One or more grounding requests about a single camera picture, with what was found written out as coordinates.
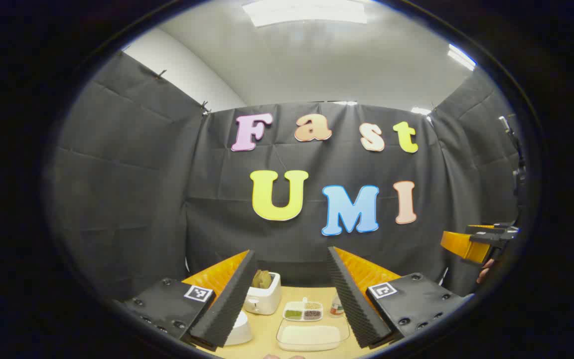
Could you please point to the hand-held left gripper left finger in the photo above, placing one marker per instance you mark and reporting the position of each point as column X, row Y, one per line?
column 227, row 309

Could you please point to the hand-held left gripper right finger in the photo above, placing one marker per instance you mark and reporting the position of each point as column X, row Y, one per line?
column 354, row 304

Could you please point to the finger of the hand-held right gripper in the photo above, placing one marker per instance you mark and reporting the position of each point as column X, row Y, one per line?
column 491, row 229
column 459, row 244

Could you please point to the white rice cooker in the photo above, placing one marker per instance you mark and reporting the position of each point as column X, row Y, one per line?
column 241, row 329

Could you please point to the clear container of white rice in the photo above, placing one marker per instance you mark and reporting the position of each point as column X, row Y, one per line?
column 312, row 336

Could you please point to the small clear bottle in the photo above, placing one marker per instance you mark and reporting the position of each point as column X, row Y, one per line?
column 337, row 309

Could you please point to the white toaster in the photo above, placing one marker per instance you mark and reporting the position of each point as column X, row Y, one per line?
column 267, row 299

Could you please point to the brown bread slice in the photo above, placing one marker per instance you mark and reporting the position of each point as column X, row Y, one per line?
column 266, row 279
column 257, row 280

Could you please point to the white divided grain dish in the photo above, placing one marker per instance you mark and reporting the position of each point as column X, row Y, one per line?
column 294, row 314

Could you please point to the ceiling light panel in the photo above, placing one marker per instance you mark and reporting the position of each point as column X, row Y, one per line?
column 304, row 12
column 461, row 56

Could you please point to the black backdrop cloth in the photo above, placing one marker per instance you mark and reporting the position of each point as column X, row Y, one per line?
column 142, row 174

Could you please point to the black cloth clip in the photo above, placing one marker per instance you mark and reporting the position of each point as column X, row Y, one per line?
column 160, row 74
column 205, row 107

